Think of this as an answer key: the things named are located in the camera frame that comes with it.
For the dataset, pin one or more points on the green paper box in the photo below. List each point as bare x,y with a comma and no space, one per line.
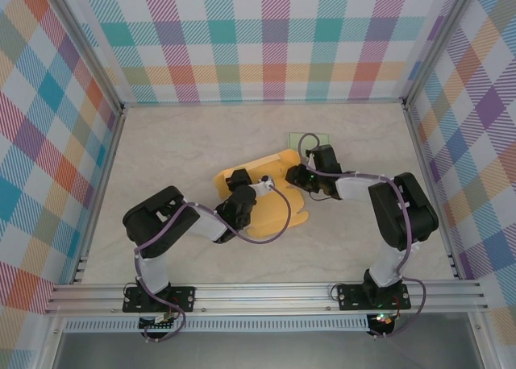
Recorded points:
296,137

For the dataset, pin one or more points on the orange paper box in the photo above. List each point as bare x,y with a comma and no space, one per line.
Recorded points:
274,216

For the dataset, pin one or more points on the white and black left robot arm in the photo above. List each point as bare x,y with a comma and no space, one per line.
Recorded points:
157,220

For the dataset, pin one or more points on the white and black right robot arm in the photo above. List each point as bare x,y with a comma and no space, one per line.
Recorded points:
419,216

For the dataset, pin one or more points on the grey metal sheet panel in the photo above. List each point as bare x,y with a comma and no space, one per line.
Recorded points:
262,351

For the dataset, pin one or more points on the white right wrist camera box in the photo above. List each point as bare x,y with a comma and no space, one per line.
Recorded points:
310,156

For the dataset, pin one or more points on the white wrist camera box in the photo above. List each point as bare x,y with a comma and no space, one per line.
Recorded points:
310,156
262,187

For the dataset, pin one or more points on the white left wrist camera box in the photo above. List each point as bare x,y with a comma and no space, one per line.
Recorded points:
262,187

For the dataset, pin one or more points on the long aluminium mounting rail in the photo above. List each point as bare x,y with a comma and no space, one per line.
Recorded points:
262,294

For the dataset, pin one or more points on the aluminium side floor rail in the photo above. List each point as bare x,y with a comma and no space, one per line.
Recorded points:
109,155
421,155

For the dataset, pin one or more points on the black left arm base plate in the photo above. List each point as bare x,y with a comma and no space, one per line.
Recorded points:
187,298

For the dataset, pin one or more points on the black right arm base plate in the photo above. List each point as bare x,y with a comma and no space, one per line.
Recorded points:
346,298

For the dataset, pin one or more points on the aluminium frame post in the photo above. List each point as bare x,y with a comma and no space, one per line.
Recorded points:
86,48
437,42

